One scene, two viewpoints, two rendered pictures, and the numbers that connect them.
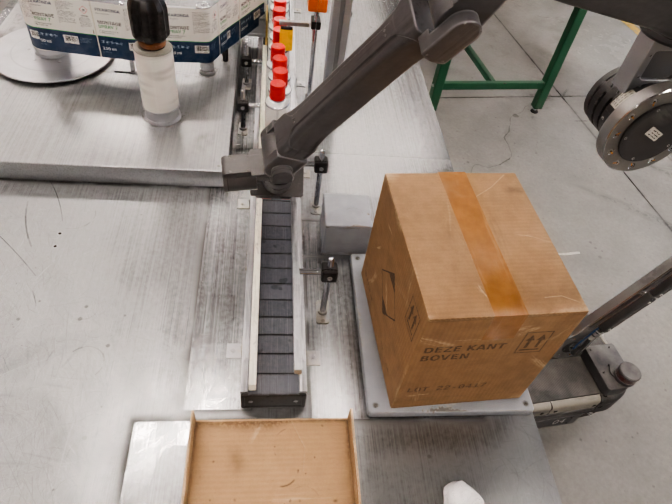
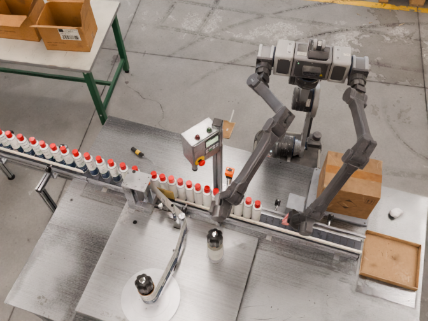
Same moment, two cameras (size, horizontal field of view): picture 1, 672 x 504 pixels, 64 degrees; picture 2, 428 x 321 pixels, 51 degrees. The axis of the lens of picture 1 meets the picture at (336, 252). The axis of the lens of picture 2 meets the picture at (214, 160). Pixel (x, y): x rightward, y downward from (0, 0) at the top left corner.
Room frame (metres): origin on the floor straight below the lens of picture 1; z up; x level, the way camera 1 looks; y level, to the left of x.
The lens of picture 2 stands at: (0.65, 1.22, 3.22)
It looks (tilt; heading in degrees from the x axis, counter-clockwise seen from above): 58 degrees down; 300
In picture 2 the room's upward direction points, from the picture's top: 1 degrees counter-clockwise
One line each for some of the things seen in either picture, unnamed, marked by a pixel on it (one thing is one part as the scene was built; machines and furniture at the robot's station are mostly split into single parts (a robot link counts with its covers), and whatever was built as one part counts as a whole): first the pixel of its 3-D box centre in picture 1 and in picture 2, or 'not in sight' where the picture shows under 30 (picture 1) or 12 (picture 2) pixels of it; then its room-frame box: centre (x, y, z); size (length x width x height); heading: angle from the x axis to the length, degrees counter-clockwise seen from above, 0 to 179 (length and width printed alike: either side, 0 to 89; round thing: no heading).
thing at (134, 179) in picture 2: not in sight; (136, 180); (1.61, 0.40, 1.14); 0.14 x 0.11 x 0.01; 11
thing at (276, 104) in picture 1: (276, 124); (256, 211); (0.99, 0.18, 0.98); 0.05 x 0.05 x 0.20
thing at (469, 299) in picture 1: (454, 288); (347, 185); (0.61, -0.21, 0.99); 0.30 x 0.24 x 0.27; 15
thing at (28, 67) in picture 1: (53, 52); (150, 297); (1.27, 0.84, 0.89); 0.31 x 0.31 x 0.01
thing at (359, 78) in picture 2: not in sight; (357, 82); (0.79, -0.53, 1.45); 0.09 x 0.08 x 0.12; 19
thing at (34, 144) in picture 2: not in sight; (37, 148); (2.34, 0.45, 0.98); 0.05 x 0.05 x 0.20
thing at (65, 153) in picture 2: not in sight; (67, 157); (2.14, 0.41, 0.98); 0.05 x 0.05 x 0.20
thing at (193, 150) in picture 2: not in sight; (201, 142); (1.34, 0.16, 1.38); 0.17 x 0.10 x 0.19; 66
